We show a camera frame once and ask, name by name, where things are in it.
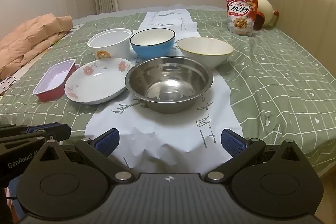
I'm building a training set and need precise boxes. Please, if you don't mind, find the white floral plate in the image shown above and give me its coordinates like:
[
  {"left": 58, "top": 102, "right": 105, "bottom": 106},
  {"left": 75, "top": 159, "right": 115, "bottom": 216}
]
[{"left": 64, "top": 57, "right": 133, "bottom": 105}]

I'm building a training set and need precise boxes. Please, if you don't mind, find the white bowl with yellow logo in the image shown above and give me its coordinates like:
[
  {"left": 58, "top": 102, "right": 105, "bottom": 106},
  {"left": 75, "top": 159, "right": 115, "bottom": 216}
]
[{"left": 87, "top": 28, "right": 132, "bottom": 60}]

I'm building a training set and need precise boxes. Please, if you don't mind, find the peach quilted duvet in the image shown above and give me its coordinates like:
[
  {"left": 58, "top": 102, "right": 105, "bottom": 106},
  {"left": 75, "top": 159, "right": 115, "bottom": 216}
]
[{"left": 0, "top": 13, "right": 73, "bottom": 80}]

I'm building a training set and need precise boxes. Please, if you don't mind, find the green checked bed sheet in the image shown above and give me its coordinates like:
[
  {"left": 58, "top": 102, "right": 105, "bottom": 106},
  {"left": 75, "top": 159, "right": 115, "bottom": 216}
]
[{"left": 0, "top": 5, "right": 336, "bottom": 180}]

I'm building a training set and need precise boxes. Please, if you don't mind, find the white printed paper runner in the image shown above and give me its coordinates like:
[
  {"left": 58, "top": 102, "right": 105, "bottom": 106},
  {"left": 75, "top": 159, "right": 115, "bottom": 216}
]
[{"left": 85, "top": 7, "right": 243, "bottom": 174}]

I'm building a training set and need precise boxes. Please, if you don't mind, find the red rectangular dish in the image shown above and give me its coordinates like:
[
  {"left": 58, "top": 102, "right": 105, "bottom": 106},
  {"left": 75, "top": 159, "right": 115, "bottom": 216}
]
[{"left": 32, "top": 59, "right": 76, "bottom": 102}]

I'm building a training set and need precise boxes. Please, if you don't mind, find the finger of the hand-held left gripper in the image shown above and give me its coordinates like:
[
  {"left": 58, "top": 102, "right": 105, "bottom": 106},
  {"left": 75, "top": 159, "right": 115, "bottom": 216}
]
[
  {"left": 0, "top": 124, "right": 72, "bottom": 152},
  {"left": 0, "top": 123, "right": 62, "bottom": 135}
]

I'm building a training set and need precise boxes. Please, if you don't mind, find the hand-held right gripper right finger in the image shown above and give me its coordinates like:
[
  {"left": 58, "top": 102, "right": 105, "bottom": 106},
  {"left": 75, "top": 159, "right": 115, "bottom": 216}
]
[{"left": 205, "top": 129, "right": 305, "bottom": 184}]

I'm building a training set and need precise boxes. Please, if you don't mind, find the blue bowl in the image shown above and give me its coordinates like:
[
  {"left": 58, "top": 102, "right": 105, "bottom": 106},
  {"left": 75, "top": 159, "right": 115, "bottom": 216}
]
[{"left": 130, "top": 28, "right": 176, "bottom": 59}]

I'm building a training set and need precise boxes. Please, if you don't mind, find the stainless steel bowl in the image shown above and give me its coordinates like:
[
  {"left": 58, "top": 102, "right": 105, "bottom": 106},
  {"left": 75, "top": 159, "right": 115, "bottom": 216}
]
[{"left": 125, "top": 56, "right": 214, "bottom": 113}]

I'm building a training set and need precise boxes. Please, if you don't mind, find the cream round plush toy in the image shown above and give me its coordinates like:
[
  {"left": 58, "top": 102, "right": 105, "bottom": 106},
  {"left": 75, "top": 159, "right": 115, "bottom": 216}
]
[{"left": 253, "top": 0, "right": 280, "bottom": 30}]

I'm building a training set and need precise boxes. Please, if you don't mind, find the red cereal bag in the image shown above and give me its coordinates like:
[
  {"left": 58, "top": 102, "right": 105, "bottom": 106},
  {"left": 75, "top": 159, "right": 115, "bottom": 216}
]
[{"left": 224, "top": 0, "right": 258, "bottom": 37}]

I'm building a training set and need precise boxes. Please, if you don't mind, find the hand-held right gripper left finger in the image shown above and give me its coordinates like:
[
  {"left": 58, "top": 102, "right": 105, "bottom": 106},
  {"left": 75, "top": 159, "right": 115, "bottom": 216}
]
[{"left": 34, "top": 128, "right": 134, "bottom": 184}]

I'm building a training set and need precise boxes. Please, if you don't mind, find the beige padded headboard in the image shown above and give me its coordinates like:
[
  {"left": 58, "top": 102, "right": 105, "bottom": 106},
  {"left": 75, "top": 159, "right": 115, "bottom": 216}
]
[{"left": 241, "top": 0, "right": 336, "bottom": 98}]

